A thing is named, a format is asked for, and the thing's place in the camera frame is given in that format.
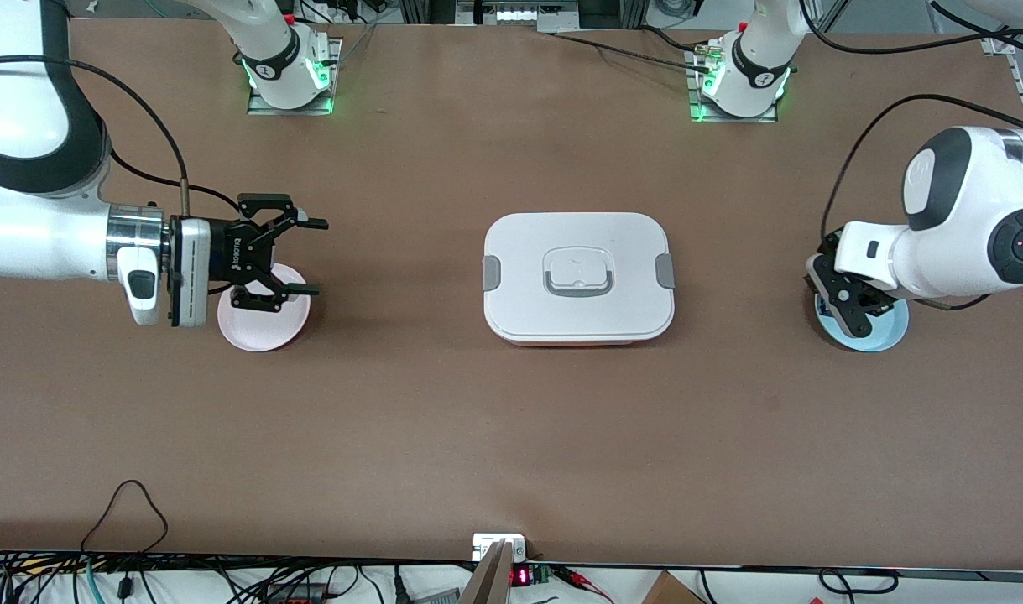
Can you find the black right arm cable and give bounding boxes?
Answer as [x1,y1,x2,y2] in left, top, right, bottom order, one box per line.
[0,55,243,217]

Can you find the long black table cable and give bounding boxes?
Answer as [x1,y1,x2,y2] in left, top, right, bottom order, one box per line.
[538,32,713,75]

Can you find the red connector strip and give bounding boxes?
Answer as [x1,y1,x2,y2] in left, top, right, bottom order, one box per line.
[264,583,327,604]

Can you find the black oval cable loop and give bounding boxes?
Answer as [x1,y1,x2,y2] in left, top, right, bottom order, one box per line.
[817,568,900,595]

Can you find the black looped cable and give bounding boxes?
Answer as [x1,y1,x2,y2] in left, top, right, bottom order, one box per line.
[79,479,170,556]

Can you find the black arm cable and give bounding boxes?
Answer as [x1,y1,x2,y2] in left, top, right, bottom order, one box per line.
[801,0,1023,253]
[0,55,243,217]

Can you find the pink round plate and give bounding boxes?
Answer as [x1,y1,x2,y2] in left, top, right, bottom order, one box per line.
[217,263,312,352]

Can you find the metal base plate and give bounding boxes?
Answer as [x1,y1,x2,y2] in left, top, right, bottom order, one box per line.
[247,38,344,116]
[686,42,780,124]

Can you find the white lunch box grey latches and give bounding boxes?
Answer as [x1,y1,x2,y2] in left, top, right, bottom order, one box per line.
[482,211,676,347]

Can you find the brown cardboard box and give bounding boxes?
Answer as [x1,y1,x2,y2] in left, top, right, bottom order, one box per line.
[641,570,707,604]

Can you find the light blue round plate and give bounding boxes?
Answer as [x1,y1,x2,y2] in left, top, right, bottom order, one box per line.
[816,289,910,353]

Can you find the white outlet box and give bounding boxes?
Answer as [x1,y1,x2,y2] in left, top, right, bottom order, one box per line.
[472,534,527,561]

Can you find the aluminium extrusion frame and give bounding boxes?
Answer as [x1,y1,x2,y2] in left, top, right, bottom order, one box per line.
[398,0,650,34]

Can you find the grey aluminium bar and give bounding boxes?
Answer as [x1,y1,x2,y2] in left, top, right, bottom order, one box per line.
[457,541,514,604]

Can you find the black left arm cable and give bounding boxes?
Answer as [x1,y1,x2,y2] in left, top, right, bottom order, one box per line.
[801,0,1023,253]

